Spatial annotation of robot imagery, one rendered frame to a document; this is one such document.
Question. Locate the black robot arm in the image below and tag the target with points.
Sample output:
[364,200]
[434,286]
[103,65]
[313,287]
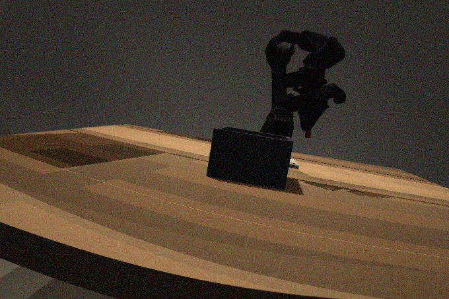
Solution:
[325,53]

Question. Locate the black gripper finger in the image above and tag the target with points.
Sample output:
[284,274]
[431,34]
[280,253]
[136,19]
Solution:
[303,113]
[315,109]

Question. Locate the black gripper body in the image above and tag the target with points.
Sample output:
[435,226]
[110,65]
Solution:
[320,91]

